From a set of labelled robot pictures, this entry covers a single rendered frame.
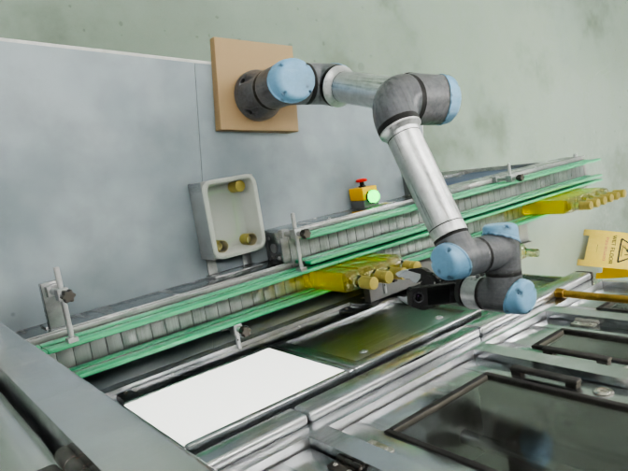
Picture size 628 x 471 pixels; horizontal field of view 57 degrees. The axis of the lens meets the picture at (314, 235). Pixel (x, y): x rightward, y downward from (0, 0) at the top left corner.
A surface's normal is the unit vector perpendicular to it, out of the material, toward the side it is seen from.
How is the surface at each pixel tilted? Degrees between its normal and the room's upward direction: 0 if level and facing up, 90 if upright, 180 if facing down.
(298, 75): 12
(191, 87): 0
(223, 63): 5
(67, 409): 90
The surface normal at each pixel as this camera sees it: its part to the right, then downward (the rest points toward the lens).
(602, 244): -0.61, -0.34
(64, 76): 0.62, 0.01
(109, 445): -0.16, -0.98
